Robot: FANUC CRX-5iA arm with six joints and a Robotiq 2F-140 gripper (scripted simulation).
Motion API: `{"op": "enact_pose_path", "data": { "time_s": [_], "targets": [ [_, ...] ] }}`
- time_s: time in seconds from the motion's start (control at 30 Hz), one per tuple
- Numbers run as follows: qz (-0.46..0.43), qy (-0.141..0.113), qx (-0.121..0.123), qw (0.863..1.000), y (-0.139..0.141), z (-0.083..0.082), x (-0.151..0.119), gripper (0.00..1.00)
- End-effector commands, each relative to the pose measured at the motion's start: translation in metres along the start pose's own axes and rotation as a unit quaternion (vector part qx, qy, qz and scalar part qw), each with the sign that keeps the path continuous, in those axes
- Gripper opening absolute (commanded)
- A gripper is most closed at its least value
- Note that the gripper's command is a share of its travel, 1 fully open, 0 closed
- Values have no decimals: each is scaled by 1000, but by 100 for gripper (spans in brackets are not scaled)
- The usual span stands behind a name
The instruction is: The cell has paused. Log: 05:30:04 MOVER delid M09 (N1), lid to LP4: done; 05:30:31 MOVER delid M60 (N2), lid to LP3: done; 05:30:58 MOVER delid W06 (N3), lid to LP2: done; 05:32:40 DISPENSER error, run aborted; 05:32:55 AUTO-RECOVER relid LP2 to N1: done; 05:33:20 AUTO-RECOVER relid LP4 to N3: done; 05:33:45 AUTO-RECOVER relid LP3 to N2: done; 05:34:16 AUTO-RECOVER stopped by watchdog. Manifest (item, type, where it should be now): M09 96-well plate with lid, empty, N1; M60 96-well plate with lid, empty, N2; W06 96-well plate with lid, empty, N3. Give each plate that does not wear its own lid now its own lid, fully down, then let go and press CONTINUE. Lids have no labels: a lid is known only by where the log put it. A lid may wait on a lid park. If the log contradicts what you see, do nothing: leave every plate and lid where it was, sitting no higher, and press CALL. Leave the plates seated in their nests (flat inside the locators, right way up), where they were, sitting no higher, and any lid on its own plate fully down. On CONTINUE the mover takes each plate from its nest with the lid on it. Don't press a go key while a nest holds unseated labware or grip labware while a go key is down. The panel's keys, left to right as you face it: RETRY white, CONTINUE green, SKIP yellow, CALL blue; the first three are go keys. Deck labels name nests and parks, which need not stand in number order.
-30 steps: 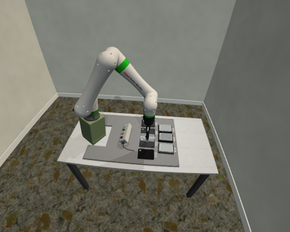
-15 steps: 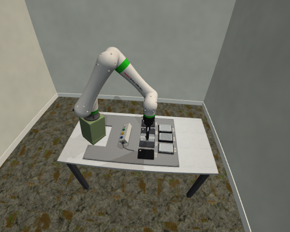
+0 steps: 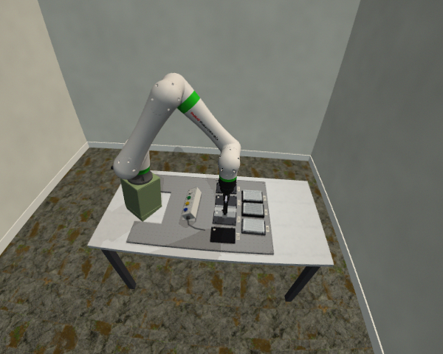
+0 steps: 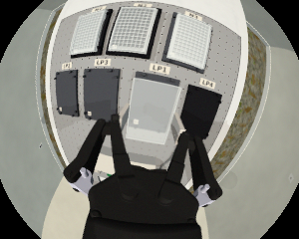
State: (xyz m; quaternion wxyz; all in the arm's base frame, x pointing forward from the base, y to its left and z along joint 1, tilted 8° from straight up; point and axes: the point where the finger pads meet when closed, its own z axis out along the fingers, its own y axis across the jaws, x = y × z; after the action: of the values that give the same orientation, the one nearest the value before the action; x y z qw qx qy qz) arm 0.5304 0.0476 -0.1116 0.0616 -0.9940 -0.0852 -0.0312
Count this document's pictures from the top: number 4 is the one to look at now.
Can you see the cream button panel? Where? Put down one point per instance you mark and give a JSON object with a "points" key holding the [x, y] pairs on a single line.
{"points": [[105, 161]]}

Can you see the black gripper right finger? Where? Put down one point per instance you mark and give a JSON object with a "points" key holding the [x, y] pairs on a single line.
{"points": [[208, 189]]}

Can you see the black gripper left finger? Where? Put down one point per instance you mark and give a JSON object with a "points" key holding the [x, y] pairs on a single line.
{"points": [[79, 172]]}

